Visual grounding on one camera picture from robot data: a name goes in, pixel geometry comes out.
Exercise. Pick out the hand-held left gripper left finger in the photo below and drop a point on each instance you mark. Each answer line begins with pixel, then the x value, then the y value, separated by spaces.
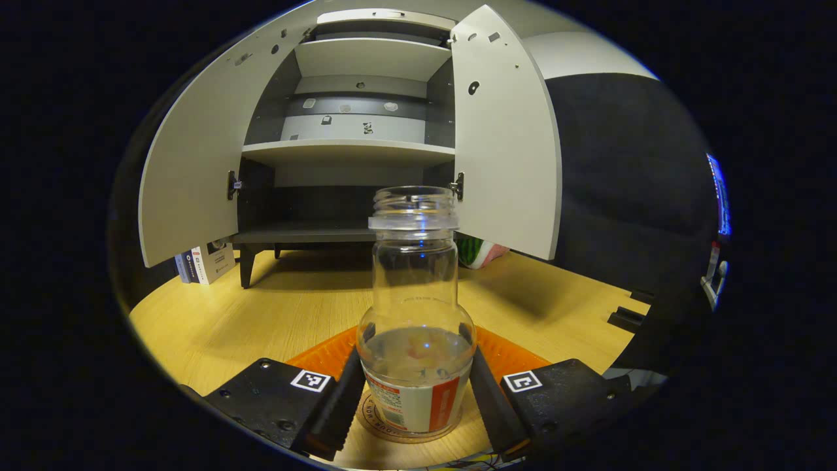
pixel 337 409

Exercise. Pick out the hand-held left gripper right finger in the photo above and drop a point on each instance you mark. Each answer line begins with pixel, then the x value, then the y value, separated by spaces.
pixel 497 409

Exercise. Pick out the round brown coaster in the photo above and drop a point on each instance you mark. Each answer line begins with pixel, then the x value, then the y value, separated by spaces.
pixel 367 415

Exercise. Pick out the clear glass bottle orange label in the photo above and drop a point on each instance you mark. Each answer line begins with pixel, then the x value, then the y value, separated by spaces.
pixel 415 275

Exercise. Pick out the white cabinet door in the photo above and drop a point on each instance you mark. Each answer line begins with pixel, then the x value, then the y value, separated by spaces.
pixel 196 163
pixel 507 144

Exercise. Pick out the metal door hinge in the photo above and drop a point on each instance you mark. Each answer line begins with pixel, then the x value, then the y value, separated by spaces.
pixel 232 186
pixel 459 186

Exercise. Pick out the white cabinet shelf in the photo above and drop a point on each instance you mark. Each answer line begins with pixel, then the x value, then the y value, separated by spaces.
pixel 346 152
pixel 373 59

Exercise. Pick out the white and grey cabinet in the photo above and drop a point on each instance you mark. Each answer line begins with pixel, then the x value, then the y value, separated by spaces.
pixel 340 127

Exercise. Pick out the white cabinet drawer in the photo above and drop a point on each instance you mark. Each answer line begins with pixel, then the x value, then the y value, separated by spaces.
pixel 366 16

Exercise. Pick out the watermelon slice toy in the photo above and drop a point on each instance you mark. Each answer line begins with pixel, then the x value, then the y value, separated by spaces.
pixel 480 254

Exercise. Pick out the black flat bar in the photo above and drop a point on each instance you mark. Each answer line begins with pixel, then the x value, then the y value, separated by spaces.
pixel 641 296
pixel 624 319

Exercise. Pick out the white cardboard box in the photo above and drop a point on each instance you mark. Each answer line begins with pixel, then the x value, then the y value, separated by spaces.
pixel 216 261

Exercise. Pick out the black backdrop cloth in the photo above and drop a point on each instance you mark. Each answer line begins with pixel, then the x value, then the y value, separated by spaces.
pixel 621 196

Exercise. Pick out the white plastic device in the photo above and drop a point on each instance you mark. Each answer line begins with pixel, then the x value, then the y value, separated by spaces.
pixel 714 278

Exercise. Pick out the blue lit screen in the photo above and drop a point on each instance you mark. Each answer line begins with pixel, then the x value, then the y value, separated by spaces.
pixel 719 196

